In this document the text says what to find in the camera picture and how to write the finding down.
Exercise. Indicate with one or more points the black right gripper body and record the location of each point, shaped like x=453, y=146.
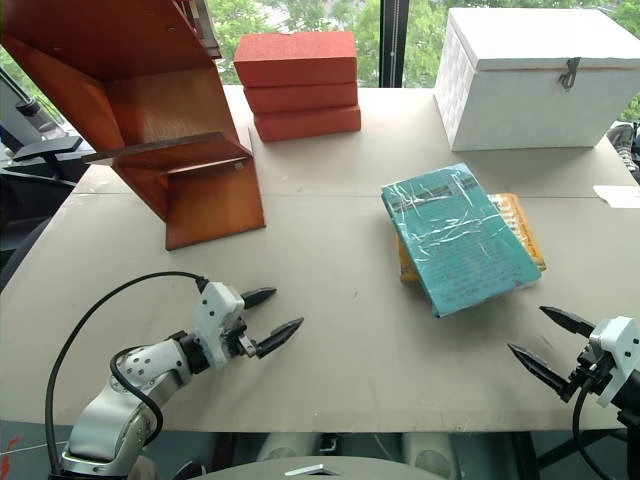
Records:
x=590, y=372

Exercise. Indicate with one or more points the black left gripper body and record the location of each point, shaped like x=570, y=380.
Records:
x=239, y=342

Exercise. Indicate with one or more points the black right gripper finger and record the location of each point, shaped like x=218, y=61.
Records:
x=567, y=320
x=539, y=369

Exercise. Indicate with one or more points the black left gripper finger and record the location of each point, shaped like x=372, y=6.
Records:
x=281, y=338
x=261, y=296

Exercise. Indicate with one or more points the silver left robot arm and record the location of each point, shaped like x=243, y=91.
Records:
x=105, y=405

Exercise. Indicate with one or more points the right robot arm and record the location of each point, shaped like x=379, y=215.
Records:
x=631, y=400

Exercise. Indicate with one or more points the yellow orange book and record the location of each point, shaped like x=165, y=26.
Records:
x=521, y=222

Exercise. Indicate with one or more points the brown wooden bookshelf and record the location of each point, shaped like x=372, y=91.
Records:
x=200, y=200

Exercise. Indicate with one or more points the teal wrapped book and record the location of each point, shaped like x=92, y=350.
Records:
x=450, y=235

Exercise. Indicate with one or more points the white paper sheet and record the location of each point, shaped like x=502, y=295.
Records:
x=620, y=196

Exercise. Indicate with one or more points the small silver plate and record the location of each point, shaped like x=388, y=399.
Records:
x=310, y=470

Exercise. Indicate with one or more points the dark patterned object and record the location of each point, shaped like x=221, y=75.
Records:
x=625, y=145

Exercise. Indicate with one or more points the white lidded box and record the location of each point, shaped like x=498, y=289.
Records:
x=530, y=107

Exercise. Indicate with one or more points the large red block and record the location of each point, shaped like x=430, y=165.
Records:
x=295, y=57

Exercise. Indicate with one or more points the grey metal box latch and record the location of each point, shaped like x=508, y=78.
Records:
x=569, y=75

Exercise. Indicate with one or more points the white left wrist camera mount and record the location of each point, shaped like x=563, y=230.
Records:
x=216, y=320

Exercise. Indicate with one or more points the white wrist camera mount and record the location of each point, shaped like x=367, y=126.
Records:
x=616, y=350
x=216, y=320

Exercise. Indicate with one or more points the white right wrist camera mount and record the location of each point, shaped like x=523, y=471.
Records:
x=616, y=350

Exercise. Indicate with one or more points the black window frame post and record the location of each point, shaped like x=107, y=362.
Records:
x=386, y=40

